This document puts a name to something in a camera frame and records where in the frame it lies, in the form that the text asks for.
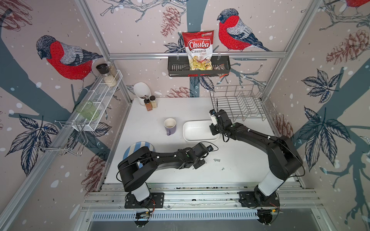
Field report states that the red Chuba chips bag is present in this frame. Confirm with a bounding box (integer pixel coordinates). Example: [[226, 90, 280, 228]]
[[182, 30, 214, 71]]

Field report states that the metal wire hanger rack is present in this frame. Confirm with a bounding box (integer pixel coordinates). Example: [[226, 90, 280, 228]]
[[33, 120, 89, 157]]

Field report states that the black wire basket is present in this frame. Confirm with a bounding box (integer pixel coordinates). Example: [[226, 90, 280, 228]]
[[168, 56, 230, 77]]

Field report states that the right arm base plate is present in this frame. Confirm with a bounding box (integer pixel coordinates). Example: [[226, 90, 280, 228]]
[[239, 191, 280, 208]]

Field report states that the metal dish rack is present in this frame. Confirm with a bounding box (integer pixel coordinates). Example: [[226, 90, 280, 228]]
[[210, 84, 266, 121]]

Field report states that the purple mug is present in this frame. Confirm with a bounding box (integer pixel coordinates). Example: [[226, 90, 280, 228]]
[[164, 118, 177, 136]]

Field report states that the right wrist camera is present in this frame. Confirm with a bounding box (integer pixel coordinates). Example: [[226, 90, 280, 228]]
[[209, 109, 217, 126]]

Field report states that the orange spice bottle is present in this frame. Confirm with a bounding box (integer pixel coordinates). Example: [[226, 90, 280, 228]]
[[144, 98, 153, 111]]

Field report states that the white wire wall shelf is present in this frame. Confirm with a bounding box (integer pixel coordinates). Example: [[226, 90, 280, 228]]
[[65, 70, 123, 131]]

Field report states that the blue striped plate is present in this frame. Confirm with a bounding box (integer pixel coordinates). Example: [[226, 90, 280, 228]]
[[122, 141, 155, 160]]

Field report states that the white storage box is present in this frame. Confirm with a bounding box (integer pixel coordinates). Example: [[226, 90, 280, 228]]
[[183, 120, 220, 142]]

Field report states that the white utensil holder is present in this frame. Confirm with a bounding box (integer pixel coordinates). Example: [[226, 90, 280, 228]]
[[134, 82, 151, 106]]

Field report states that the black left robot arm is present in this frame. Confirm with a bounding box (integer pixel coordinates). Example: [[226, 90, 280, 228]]
[[116, 142, 215, 203]]

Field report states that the yellow spice bottle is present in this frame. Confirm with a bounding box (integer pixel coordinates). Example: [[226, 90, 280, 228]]
[[149, 95, 158, 108]]

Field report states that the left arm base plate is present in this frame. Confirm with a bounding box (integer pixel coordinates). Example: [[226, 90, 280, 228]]
[[124, 193, 165, 209]]

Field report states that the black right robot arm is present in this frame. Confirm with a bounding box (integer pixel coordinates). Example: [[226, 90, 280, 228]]
[[209, 109, 303, 205]]

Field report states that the black lid spice jar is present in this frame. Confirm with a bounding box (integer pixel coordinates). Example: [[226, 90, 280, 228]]
[[96, 63, 117, 87]]

